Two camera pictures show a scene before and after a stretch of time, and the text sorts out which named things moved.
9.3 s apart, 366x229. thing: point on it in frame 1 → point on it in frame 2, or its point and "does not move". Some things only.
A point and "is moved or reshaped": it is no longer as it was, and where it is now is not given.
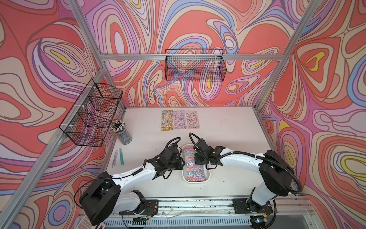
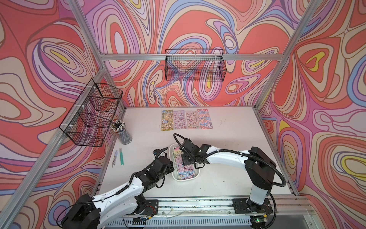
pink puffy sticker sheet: [179, 119] does not move
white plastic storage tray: [192, 173] is moved or reshaped
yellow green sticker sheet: [167, 120] does not move
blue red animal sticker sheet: [196, 172] → [205, 119]
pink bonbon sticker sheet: [192, 120] does not move
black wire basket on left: [90, 116] does not move
